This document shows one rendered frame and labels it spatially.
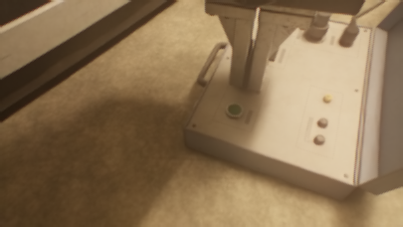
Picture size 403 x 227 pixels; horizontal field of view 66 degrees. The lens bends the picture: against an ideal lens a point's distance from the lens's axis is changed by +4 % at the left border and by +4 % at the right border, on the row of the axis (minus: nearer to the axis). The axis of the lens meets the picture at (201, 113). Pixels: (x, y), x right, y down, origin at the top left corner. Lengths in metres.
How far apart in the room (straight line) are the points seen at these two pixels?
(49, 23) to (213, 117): 0.32
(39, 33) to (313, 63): 0.50
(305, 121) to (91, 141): 0.38
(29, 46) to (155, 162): 0.28
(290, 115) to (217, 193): 0.18
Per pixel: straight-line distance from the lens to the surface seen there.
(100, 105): 0.63
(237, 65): 0.50
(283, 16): 0.42
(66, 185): 0.56
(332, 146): 0.52
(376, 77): 0.64
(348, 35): 0.67
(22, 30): 0.58
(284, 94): 0.56
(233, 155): 0.50
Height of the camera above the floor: 0.47
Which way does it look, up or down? 53 degrees down
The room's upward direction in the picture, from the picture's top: 1 degrees counter-clockwise
